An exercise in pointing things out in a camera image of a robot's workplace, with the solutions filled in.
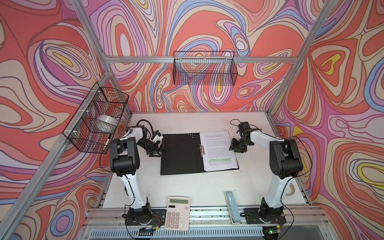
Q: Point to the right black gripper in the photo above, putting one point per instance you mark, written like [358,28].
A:
[233,147]

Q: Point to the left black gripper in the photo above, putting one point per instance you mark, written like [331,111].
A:
[156,150]

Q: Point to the stack of printed papers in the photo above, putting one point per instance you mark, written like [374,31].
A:
[216,152]

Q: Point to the blue file folder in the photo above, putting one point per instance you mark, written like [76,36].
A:
[183,154]

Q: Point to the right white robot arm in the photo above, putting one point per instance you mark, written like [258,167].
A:
[284,160]

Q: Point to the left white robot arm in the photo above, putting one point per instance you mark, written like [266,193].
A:
[125,161]

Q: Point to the white marker in basket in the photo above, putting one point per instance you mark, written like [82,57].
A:
[106,145]

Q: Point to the white tape roll in basket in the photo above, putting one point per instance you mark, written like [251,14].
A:
[105,124]

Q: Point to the tape roll on table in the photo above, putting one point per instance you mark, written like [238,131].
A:
[291,190]

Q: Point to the white desk calculator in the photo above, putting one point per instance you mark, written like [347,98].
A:
[178,213]

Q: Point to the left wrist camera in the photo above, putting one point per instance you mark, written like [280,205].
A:
[157,137]

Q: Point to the black wire basket left wall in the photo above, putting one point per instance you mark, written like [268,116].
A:
[81,132]

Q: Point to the black wire basket wall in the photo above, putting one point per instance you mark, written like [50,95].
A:
[81,132]
[207,68]

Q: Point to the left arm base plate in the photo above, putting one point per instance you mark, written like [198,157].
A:
[155,219]

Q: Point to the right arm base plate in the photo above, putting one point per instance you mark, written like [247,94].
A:
[264,216]

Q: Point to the black wire basket back wall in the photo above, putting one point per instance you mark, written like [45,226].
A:
[207,68]

